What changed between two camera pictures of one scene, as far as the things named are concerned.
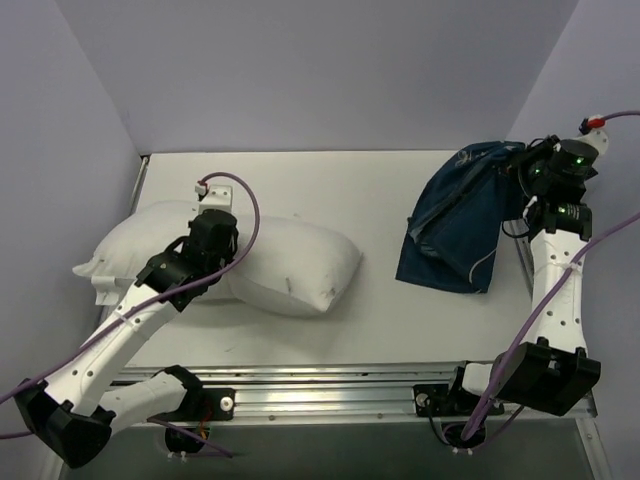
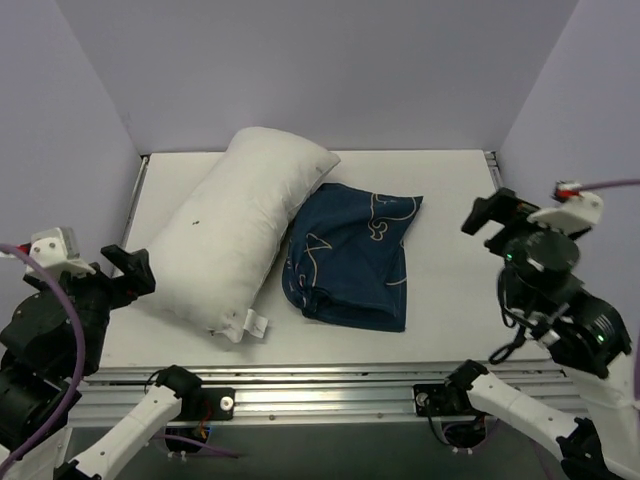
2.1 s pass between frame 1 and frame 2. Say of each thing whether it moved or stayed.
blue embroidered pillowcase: moved
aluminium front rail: stayed
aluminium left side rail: stayed
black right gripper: moved
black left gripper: moved
